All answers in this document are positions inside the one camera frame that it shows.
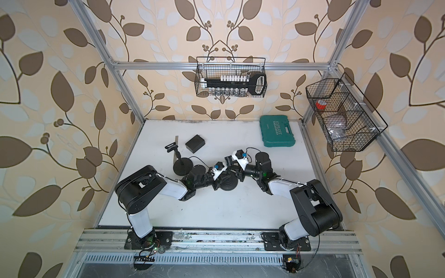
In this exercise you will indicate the back wire basket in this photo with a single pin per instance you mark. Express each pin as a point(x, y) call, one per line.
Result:
point(212, 66)

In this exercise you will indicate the black round base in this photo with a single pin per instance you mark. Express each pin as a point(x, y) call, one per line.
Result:
point(182, 166)
point(234, 181)

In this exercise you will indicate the aluminium frame rail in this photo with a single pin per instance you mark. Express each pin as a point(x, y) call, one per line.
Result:
point(216, 242)

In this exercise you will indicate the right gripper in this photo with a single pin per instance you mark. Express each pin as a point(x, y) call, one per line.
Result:
point(239, 174)

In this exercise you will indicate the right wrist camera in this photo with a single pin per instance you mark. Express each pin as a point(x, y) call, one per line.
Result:
point(241, 158)

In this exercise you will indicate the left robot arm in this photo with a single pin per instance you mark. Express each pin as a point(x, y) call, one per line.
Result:
point(137, 191)

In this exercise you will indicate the red item in basket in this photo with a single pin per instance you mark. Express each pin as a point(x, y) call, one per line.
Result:
point(321, 104)

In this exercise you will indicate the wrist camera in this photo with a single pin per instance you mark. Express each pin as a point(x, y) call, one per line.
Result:
point(218, 169)
point(241, 158)

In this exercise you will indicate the black mic stand rod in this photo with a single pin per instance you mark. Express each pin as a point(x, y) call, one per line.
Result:
point(174, 147)

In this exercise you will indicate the small black box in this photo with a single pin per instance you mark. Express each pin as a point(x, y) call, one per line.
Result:
point(194, 144)

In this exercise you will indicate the green tool case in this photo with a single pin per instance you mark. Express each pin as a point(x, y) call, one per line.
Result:
point(276, 131)

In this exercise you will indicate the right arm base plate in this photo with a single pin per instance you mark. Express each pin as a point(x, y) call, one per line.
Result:
point(277, 241)

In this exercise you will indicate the plastic bag in basket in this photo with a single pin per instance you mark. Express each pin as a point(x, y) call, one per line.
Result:
point(336, 127)

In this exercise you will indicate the right wire basket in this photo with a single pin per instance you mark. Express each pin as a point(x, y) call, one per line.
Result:
point(363, 122)

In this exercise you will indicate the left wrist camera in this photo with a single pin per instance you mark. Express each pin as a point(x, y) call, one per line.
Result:
point(218, 169)

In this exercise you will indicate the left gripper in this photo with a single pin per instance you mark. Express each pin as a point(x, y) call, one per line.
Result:
point(217, 182)

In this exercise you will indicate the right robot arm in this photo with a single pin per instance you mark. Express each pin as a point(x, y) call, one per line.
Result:
point(317, 211)

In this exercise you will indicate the socket set rack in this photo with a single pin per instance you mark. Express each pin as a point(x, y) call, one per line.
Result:
point(249, 84)

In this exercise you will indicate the wire basket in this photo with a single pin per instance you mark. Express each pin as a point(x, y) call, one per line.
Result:
point(212, 66)
point(363, 122)

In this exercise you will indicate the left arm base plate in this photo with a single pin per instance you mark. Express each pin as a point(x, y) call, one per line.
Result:
point(149, 240)

